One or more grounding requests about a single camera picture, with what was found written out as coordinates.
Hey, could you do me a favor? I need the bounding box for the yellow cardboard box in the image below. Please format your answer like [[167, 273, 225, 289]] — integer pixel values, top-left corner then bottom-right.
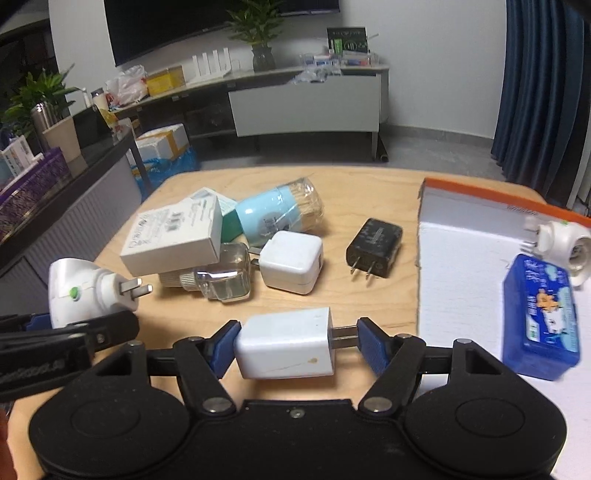
[[145, 66, 185, 97]]

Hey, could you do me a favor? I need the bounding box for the white plug-in heater green dot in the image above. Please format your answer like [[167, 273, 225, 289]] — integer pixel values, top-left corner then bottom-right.
[[48, 258, 153, 329]]

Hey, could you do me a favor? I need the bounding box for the black plug charger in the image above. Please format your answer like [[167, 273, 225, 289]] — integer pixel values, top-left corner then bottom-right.
[[346, 218, 403, 281]]

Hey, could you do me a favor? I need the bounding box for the clear plastic organizer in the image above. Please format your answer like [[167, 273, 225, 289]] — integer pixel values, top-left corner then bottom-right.
[[299, 51, 379, 70]]

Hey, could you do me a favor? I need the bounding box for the white rectangular plug charger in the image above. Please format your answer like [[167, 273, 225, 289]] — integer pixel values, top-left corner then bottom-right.
[[235, 307, 358, 380]]

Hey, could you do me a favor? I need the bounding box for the grey and white media cabinet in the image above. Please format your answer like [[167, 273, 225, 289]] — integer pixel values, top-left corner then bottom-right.
[[111, 62, 391, 163]]

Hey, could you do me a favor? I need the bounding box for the purple patterned box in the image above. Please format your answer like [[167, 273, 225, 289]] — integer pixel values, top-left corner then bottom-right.
[[0, 148, 71, 243]]

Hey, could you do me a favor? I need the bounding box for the black square box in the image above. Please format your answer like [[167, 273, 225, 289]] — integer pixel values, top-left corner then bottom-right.
[[74, 107, 114, 148]]

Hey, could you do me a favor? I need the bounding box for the white cube plug charger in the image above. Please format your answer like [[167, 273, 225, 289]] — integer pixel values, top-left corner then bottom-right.
[[249, 231, 323, 295]]

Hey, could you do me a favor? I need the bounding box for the white router with antennas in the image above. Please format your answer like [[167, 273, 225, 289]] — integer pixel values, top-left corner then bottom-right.
[[188, 46, 232, 85]]

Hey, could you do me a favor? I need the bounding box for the white box with green side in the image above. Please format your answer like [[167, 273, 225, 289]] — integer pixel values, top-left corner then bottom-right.
[[191, 187, 244, 244]]

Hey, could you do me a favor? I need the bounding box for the dark green printed box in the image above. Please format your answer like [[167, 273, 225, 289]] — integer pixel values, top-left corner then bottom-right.
[[327, 27, 370, 54]]

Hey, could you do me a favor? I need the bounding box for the steel thermos bottle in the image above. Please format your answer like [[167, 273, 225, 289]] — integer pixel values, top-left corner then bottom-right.
[[30, 102, 52, 139]]

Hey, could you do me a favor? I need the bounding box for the white box with yellow tape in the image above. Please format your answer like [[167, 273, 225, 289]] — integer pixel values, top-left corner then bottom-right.
[[134, 124, 190, 162]]

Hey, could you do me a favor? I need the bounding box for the green plant in dark vase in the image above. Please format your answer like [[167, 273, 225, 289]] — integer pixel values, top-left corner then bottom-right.
[[225, 0, 285, 73]]

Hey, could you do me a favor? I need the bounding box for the black glass-top counter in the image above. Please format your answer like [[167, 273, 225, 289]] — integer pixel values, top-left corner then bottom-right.
[[0, 117, 154, 278]]

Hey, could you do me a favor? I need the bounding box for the clear crumpled plastic bag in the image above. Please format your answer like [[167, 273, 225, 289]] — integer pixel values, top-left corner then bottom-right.
[[291, 67, 342, 86]]

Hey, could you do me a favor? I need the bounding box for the dark blue curtain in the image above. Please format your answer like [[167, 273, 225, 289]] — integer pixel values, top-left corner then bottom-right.
[[490, 0, 591, 217]]

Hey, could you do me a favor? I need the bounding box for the light blue toothpick jar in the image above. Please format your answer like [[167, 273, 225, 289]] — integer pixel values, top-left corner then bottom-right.
[[235, 178, 324, 245]]

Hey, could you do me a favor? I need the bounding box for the white bandage box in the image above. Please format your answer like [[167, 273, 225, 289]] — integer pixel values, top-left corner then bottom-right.
[[120, 196, 223, 275]]

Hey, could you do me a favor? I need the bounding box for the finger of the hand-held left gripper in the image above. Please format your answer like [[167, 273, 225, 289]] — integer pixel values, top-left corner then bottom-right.
[[60, 311, 140, 357], [0, 314, 51, 334]]

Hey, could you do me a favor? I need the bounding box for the black wall television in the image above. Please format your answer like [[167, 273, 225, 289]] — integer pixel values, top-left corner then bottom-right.
[[104, 0, 341, 68]]

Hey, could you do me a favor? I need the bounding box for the green plant in beige pot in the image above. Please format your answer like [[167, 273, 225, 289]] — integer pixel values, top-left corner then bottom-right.
[[2, 65, 83, 163]]

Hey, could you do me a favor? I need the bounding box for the white box with orange rim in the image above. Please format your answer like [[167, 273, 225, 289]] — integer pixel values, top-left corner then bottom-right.
[[417, 178, 591, 480]]

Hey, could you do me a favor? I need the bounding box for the white plastic bag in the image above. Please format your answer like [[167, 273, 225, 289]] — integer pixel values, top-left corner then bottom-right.
[[105, 65, 149, 105]]

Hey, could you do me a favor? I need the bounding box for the blue printed tin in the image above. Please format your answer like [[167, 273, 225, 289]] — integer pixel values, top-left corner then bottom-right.
[[502, 254, 581, 382]]

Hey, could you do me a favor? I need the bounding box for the white plug-in heater open socket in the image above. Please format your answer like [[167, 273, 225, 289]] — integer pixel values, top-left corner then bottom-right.
[[522, 219, 591, 278]]

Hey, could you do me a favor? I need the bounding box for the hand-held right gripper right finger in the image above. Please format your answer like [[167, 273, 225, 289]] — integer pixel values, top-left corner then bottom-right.
[[358, 318, 506, 415]]

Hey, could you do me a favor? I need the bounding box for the clear liquid refill bottle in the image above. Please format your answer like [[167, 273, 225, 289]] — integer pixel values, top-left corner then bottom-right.
[[158, 242, 253, 304]]

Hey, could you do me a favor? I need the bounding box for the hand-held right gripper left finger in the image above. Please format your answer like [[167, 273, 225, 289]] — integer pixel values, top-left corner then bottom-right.
[[90, 319, 243, 415]]

